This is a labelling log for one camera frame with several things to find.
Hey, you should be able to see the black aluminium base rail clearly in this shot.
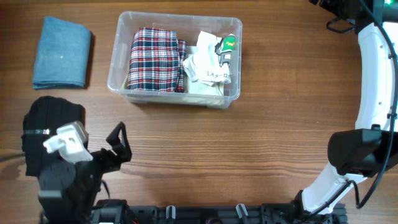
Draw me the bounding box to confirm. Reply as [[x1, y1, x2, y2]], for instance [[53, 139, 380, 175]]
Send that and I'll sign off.
[[93, 203, 348, 224]]

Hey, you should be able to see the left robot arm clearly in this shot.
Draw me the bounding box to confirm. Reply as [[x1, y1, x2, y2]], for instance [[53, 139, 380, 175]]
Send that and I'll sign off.
[[38, 121, 135, 223]]

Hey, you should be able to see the white printed t-shirt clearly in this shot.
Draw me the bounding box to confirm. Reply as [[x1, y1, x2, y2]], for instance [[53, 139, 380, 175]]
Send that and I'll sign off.
[[183, 31, 236, 86]]

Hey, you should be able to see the folded blue denim cloth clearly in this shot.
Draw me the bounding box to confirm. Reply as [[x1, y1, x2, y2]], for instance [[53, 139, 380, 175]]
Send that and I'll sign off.
[[32, 16, 91, 90]]

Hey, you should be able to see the cream cloth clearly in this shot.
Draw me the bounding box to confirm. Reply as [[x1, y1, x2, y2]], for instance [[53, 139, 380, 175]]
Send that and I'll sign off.
[[123, 45, 226, 105]]

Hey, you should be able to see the red plaid cloth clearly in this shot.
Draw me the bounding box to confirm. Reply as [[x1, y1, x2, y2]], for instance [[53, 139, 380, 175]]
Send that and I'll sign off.
[[126, 27, 187, 93]]

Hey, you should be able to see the folded black garment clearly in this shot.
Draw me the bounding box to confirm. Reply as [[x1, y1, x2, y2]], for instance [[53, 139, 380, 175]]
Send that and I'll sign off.
[[21, 96, 85, 177]]

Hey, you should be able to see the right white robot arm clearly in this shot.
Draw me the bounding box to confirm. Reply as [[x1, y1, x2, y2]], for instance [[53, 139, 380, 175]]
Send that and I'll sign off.
[[289, 0, 397, 222]]

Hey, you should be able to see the clear plastic storage container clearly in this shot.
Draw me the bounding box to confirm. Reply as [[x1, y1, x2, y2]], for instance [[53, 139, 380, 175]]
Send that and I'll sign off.
[[107, 11, 243, 109]]

